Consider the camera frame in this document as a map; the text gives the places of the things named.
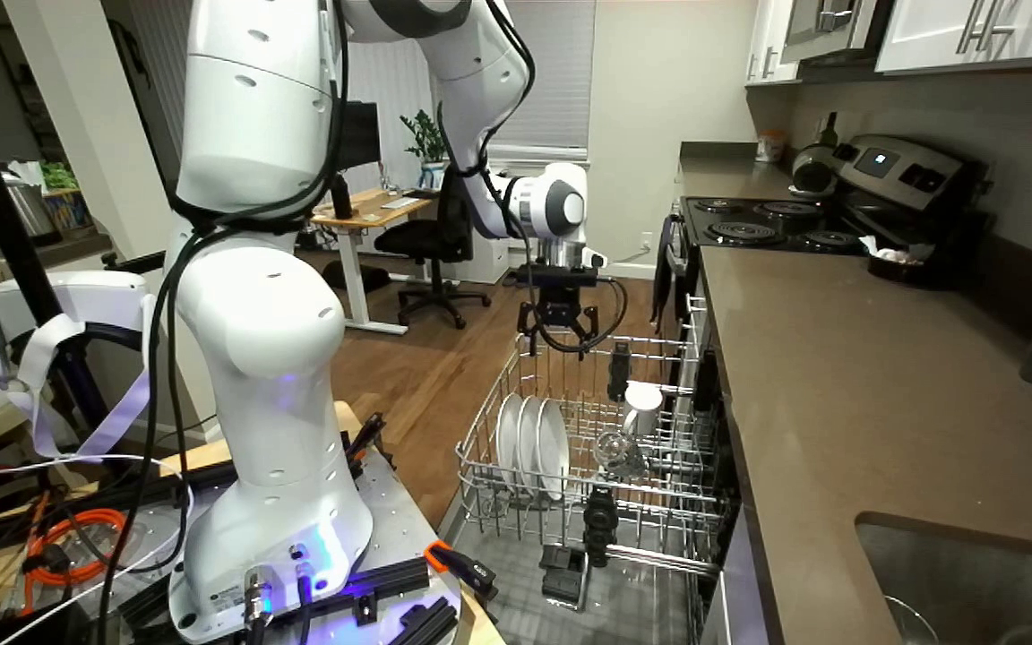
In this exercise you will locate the wire dishwasher rack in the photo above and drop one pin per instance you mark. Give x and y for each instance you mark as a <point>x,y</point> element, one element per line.
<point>666,478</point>

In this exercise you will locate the black orange handled tool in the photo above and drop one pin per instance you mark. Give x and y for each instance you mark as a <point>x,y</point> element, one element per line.
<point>471,569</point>

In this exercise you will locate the black stove range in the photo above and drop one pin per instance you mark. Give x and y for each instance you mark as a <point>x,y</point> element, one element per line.
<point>902,191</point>

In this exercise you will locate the white round plate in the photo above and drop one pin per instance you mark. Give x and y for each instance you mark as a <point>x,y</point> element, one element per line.
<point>555,454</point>

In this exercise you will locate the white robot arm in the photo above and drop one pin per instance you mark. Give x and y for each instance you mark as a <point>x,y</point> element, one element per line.
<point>258,151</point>

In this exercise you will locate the wooden desk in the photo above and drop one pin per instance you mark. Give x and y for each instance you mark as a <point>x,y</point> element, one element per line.
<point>372,212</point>

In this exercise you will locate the steel kitchen sink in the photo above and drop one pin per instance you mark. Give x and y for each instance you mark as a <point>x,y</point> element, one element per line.
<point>950,586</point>

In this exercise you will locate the black office chair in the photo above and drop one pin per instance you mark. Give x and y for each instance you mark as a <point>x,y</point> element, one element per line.
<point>436,242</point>

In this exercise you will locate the black pan with cloth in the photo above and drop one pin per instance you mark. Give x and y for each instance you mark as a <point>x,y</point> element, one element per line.
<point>893,261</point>

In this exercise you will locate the green potted plant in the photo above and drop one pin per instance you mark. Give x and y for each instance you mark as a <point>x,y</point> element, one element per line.
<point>429,143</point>

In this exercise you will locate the white upper cabinets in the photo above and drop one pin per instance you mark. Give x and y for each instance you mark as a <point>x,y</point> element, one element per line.
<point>808,42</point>

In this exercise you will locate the white plate in rack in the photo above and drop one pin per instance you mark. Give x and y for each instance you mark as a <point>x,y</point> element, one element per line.
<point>526,436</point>
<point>502,436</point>

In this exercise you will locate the white mug in rack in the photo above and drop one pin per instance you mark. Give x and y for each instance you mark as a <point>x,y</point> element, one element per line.
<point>643,402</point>

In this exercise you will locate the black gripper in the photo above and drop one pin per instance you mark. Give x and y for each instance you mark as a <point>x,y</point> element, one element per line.
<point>558,303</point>

